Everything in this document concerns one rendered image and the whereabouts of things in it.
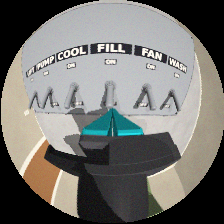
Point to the grey switch console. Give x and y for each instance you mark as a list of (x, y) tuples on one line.
[(118, 48)]

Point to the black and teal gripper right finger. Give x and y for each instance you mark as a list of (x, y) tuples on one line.
[(124, 127)]

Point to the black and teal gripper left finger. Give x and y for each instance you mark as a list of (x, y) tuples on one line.
[(101, 126)]

